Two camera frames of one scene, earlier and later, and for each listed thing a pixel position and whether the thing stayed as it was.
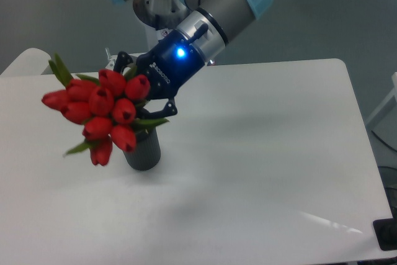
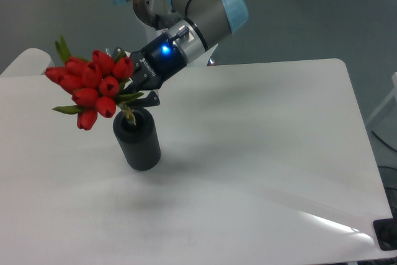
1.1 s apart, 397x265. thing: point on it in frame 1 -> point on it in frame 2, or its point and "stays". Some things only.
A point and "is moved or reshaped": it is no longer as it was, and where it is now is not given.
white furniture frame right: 392,93 stays
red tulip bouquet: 107,106 is moved or reshaped
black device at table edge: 386,232 stays
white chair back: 31,61 stays
